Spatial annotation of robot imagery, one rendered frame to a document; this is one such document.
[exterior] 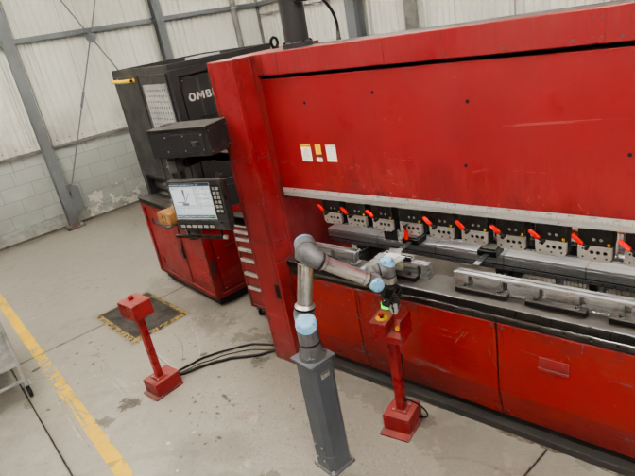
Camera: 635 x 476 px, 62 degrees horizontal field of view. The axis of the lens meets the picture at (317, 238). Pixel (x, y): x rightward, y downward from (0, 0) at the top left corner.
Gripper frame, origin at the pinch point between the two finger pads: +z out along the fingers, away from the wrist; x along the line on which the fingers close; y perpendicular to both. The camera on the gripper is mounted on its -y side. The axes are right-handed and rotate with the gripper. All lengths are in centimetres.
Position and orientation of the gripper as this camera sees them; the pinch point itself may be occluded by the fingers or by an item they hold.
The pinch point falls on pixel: (394, 314)
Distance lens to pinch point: 310.1
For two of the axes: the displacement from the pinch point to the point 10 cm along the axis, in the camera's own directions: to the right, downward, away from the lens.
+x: -8.4, -0.7, 5.4
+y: 5.0, -4.9, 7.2
